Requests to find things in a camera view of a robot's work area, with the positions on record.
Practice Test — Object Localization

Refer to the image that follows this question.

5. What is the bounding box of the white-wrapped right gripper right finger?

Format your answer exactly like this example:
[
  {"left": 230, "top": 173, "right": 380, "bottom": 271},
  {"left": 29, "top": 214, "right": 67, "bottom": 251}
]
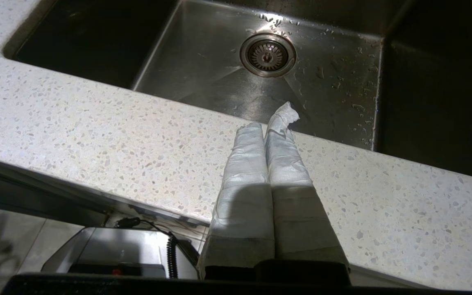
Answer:
[{"left": 264, "top": 102, "right": 349, "bottom": 269}]

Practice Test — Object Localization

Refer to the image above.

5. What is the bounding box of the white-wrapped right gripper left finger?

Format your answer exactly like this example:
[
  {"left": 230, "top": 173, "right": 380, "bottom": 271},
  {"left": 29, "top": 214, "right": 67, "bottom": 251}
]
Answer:
[{"left": 197, "top": 122, "right": 275, "bottom": 280}]

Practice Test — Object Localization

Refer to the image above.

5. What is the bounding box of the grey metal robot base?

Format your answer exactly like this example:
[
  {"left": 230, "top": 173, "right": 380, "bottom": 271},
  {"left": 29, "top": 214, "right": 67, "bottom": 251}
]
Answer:
[{"left": 41, "top": 227, "right": 200, "bottom": 280}]

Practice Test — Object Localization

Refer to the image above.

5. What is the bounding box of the stainless steel sink basin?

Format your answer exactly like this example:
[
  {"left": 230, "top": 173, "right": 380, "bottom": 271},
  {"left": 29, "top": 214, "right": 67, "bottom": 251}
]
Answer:
[{"left": 2, "top": 0, "right": 472, "bottom": 179}]

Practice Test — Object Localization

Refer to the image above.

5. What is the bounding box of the round metal drain strainer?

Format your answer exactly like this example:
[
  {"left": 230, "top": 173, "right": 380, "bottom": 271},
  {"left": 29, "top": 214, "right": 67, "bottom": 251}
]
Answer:
[{"left": 239, "top": 33, "right": 297, "bottom": 78}]

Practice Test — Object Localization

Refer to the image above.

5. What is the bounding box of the dark cabinet front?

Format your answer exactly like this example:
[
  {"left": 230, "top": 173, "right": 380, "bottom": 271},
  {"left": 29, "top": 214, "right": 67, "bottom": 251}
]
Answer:
[{"left": 0, "top": 164, "right": 111, "bottom": 228}]

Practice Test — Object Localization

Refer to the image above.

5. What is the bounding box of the coiled black cable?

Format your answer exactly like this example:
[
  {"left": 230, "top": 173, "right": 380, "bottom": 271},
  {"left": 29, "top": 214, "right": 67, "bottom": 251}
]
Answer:
[{"left": 115, "top": 217, "right": 179, "bottom": 279}]

